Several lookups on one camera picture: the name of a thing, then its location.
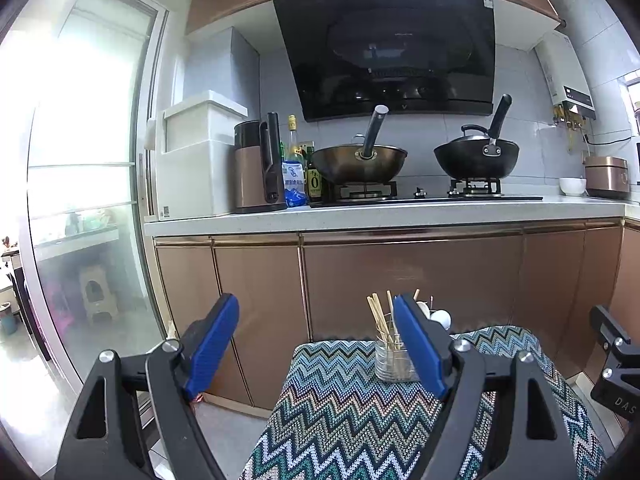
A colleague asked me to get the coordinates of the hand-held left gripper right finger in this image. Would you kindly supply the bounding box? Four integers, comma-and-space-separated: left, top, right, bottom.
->
392, 292, 583, 480

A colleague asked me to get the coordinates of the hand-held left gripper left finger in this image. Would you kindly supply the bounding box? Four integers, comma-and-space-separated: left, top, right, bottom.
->
54, 292, 241, 480

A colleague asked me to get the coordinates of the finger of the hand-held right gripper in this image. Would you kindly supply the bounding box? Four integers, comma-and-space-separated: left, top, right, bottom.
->
589, 304, 640, 361

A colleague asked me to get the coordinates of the wire utensil holder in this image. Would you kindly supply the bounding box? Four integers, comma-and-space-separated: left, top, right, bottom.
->
374, 312, 421, 382

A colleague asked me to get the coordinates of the bunch of wooden chopsticks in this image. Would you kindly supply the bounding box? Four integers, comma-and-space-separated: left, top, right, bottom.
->
366, 288, 421, 378

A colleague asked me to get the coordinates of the zigzag patterned cloth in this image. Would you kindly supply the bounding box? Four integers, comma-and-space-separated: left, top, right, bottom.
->
239, 325, 608, 480

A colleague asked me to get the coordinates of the beige plastic stool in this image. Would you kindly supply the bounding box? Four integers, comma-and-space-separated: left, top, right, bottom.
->
79, 265, 120, 323

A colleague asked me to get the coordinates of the black gas stove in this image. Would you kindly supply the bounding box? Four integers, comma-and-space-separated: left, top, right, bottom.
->
309, 180, 544, 208

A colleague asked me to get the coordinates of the bronze rice cooker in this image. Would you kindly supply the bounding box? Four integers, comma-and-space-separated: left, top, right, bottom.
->
584, 156, 631, 198

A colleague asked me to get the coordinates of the pink plastic stool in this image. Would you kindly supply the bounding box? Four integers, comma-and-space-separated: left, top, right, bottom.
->
42, 280, 76, 333

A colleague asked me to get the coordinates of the bronze and black kettle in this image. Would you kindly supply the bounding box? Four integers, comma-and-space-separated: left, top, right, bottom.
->
233, 112, 288, 214

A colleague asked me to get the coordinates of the white storage container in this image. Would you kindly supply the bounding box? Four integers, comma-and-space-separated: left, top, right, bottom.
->
156, 90, 249, 222

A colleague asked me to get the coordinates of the blue and white bag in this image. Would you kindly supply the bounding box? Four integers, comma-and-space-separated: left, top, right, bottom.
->
281, 160, 308, 207

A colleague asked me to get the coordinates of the bronze wok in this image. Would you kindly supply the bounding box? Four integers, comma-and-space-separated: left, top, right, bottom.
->
310, 105, 408, 186

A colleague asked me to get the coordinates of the black wok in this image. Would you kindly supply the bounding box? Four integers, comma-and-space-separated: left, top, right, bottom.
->
433, 94, 521, 181

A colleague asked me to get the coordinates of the dark bottle yellow label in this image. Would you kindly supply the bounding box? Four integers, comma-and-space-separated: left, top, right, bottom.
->
305, 147, 325, 204

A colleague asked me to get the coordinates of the teal bucket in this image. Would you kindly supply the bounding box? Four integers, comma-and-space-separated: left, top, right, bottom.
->
0, 301, 20, 337

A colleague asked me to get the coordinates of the clear oil bottle yellow cap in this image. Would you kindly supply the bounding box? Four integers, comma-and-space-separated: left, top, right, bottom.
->
286, 115, 306, 163

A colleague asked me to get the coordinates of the sliding glass door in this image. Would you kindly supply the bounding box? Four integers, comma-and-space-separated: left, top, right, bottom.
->
0, 0, 171, 401

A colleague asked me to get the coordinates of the white water heater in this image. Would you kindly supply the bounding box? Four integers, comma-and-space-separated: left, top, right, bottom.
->
534, 35, 598, 128

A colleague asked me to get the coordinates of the black range hood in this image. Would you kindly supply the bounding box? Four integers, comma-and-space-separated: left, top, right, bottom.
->
273, 0, 497, 122

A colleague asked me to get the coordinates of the black power cable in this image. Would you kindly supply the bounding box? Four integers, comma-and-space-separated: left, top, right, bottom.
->
585, 132, 633, 147

